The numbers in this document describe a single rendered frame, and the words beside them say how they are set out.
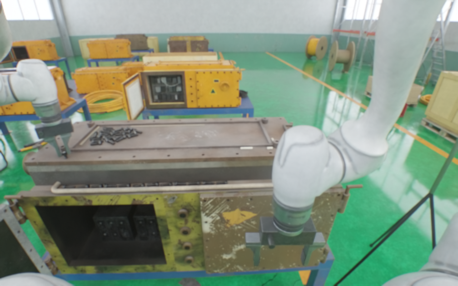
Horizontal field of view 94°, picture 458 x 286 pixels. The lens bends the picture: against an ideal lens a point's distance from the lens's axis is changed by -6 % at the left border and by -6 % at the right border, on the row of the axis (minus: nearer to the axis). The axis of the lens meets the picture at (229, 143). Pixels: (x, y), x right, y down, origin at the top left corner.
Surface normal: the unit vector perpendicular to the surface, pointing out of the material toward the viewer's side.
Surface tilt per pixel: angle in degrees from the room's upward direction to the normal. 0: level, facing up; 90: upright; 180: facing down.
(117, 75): 90
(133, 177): 90
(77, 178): 90
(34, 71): 78
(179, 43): 90
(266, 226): 0
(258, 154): 0
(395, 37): 128
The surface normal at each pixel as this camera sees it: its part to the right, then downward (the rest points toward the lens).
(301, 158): -0.33, 0.21
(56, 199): 0.07, 0.48
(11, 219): 1.00, 0.02
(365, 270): 0.00, -0.88
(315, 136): 0.06, -0.74
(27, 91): 0.44, 0.46
